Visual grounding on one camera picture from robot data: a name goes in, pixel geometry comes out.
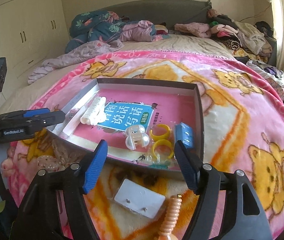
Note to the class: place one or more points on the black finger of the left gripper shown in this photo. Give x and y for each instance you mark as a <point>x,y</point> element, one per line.
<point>25,128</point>

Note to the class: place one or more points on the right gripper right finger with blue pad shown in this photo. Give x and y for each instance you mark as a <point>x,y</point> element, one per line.
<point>243,216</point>

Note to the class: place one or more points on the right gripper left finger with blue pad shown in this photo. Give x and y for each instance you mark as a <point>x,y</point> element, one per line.
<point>38,215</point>

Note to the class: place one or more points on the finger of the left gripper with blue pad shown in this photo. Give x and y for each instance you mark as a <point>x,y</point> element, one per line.
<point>24,113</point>

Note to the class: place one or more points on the polka dot mesh bow clip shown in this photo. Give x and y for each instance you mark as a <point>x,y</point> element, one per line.
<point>64,154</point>

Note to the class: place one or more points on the small blue hair clip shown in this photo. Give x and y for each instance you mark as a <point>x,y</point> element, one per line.
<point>185,134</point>

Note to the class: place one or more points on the yellow rings in clear bag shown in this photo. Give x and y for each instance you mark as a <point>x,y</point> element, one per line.
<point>160,139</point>

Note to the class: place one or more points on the pink book with blue label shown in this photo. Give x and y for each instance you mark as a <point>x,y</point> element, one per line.
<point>157,111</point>

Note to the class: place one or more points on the peach spiral hair clip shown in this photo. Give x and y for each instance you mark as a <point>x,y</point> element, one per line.
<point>170,219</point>

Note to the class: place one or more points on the shallow grey cardboard box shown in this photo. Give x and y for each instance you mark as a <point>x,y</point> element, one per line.
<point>83,99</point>

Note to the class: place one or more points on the pink cartoon bear blanket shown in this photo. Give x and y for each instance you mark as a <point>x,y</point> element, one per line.
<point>243,129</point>

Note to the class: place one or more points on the lilac bed sheet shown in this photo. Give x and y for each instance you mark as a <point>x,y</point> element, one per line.
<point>80,54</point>

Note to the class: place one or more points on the cream wardrobe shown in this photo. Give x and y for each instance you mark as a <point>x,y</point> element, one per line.
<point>30,32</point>

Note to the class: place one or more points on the dark floral quilt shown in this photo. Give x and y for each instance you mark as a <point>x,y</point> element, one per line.
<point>99,25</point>

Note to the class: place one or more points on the pink folded towel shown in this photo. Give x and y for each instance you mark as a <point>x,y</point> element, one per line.
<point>201,30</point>

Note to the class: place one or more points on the pink crumpled garment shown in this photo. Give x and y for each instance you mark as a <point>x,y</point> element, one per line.
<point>142,31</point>

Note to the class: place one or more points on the pile of clothes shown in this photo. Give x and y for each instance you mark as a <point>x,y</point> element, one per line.
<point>244,40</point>

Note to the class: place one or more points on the grey bed headboard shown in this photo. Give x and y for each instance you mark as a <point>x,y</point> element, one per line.
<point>169,12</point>

